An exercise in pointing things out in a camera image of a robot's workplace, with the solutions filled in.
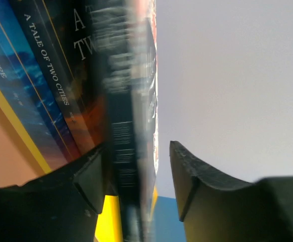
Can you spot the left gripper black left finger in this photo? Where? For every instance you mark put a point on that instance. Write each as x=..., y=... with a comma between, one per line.
x=60, y=206

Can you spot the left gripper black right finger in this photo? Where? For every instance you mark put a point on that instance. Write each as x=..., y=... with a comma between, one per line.
x=214, y=206

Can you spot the Jane Eyre book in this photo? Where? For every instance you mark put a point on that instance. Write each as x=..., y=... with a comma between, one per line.
x=25, y=89

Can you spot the A Tale of Two Cities book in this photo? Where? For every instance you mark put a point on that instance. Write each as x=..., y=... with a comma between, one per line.
x=61, y=36

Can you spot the Little Women book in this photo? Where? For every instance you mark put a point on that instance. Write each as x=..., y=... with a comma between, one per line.
x=125, y=40

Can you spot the blue yellow wooden bookshelf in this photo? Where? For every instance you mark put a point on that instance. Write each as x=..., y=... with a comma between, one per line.
x=18, y=165

